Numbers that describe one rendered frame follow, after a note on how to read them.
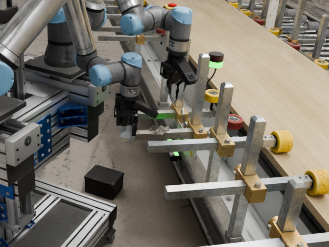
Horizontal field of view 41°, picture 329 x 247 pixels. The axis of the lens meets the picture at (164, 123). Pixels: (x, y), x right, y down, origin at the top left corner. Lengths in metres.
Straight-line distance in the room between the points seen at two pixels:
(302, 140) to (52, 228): 1.25
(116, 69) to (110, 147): 1.77
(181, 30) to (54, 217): 1.20
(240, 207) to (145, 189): 1.49
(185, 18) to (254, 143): 0.53
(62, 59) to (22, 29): 0.53
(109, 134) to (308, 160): 2.06
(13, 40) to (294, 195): 0.86
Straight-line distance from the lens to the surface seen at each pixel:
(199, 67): 1.72
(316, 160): 1.69
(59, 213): 2.36
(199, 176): 1.81
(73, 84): 1.84
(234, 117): 1.83
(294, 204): 1.16
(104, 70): 1.53
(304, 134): 1.84
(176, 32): 1.61
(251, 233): 1.72
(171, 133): 1.76
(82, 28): 1.57
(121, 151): 3.23
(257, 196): 1.34
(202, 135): 1.77
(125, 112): 1.66
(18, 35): 1.33
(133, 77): 1.59
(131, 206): 2.73
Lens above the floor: 1.72
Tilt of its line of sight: 28 degrees down
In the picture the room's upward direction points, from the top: 6 degrees clockwise
